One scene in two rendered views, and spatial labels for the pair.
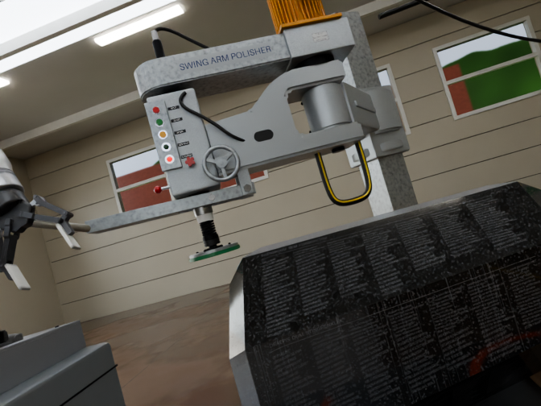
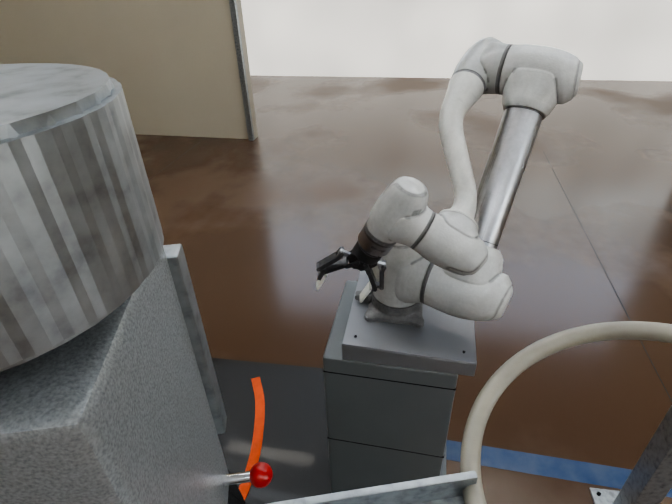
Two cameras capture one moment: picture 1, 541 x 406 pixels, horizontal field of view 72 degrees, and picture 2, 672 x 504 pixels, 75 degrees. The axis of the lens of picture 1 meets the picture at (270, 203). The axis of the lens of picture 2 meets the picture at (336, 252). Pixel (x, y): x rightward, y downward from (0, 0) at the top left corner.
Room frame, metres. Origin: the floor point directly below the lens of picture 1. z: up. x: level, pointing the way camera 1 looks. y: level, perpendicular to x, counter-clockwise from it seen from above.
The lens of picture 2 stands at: (1.81, 0.55, 1.79)
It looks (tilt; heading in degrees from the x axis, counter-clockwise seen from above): 33 degrees down; 183
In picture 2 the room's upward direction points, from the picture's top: 2 degrees counter-clockwise
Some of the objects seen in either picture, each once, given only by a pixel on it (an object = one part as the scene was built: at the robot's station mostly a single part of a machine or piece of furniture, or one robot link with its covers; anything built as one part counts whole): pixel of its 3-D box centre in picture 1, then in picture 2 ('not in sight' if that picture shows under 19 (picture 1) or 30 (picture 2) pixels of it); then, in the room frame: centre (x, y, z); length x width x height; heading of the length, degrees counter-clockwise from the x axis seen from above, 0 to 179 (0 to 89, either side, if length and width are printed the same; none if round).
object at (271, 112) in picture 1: (274, 131); not in sight; (1.63, -0.10, 1.35); 0.74 x 0.23 x 0.49; 99
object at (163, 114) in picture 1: (163, 135); (172, 354); (1.46, 0.34, 1.41); 0.08 x 0.03 x 0.28; 99
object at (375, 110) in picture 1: (357, 116); not in sight; (2.07, -0.60, 1.41); 0.74 x 0.34 x 0.25; 148
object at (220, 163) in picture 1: (220, 164); not in sight; (1.48, 0.15, 1.24); 0.15 x 0.10 x 0.15; 99
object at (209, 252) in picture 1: (214, 250); not in sight; (1.58, 0.29, 0.91); 0.22 x 0.22 x 0.04
